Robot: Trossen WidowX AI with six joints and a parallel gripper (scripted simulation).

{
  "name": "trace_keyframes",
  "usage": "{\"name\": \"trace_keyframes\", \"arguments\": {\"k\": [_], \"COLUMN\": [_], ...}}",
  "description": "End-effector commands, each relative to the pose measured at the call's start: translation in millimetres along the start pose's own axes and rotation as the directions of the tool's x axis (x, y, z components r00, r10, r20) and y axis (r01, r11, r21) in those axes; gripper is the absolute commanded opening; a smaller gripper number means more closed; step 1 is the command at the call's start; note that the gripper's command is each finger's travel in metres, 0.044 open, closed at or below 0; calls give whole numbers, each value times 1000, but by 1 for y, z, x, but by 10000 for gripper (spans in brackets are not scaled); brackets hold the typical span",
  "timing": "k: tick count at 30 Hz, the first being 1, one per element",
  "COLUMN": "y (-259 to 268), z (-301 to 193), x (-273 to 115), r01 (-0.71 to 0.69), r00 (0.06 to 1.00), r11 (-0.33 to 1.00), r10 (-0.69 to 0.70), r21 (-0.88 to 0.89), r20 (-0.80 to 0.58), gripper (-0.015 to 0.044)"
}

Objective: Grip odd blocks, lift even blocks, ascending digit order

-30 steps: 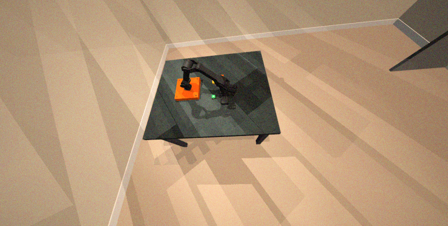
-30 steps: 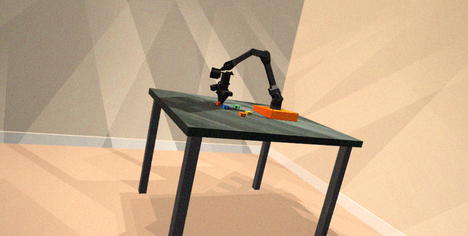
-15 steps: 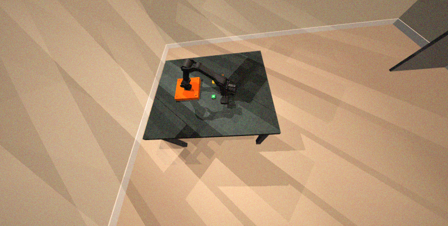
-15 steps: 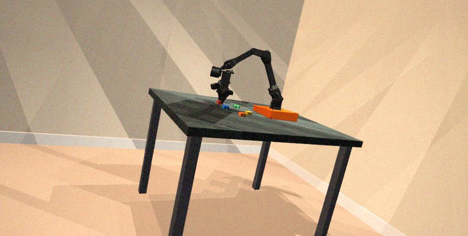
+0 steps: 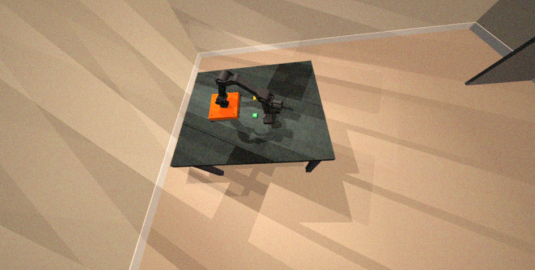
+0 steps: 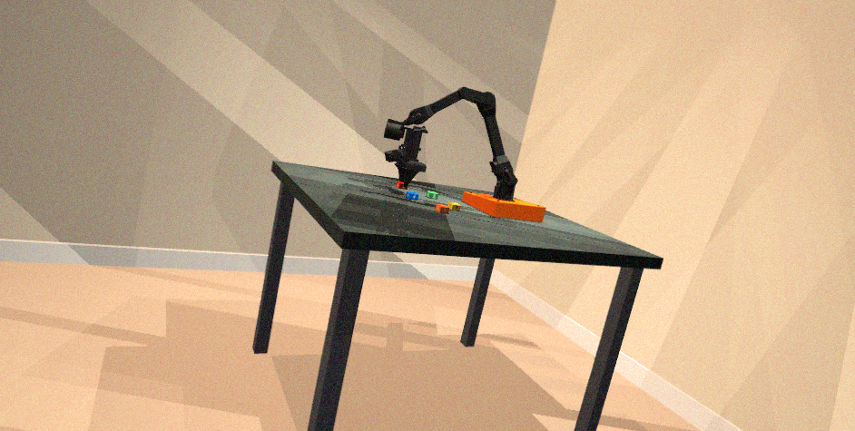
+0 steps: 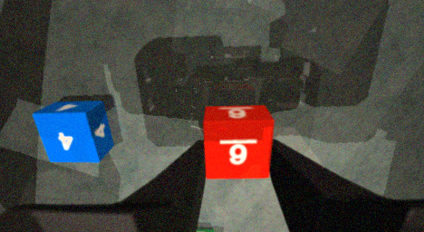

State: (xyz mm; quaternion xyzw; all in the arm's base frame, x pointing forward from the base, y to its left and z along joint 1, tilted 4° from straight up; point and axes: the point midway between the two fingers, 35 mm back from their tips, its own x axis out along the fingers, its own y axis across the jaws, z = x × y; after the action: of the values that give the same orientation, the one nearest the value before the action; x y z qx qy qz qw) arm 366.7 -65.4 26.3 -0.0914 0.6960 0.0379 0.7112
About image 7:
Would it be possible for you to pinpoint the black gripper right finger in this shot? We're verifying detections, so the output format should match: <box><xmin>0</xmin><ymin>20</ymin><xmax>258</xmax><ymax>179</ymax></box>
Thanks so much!
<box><xmin>269</xmin><ymin>140</ymin><xmax>424</xmax><ymax>232</ymax></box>

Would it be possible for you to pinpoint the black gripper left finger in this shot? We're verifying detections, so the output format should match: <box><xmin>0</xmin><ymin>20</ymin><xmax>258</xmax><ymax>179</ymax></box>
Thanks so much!
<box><xmin>0</xmin><ymin>140</ymin><xmax>206</xmax><ymax>232</ymax></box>

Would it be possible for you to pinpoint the red block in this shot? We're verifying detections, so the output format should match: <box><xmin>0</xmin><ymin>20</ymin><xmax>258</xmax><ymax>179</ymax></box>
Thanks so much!
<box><xmin>203</xmin><ymin>105</ymin><xmax>275</xmax><ymax>179</ymax></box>

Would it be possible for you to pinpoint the blue block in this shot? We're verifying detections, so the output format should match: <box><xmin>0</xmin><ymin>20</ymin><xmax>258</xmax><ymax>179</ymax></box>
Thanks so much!
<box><xmin>33</xmin><ymin>101</ymin><xmax>114</xmax><ymax>162</ymax></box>

